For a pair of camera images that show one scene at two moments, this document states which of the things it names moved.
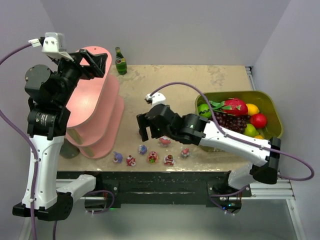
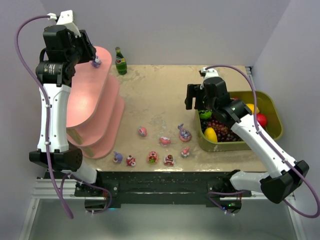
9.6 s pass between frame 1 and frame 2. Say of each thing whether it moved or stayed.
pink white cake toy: stayed
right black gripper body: moved
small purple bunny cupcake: stayed
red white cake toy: stayed
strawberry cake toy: stayed
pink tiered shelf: stayed
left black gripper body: moved
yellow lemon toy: stayed
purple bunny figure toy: moved
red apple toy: stayed
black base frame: stayed
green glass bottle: stayed
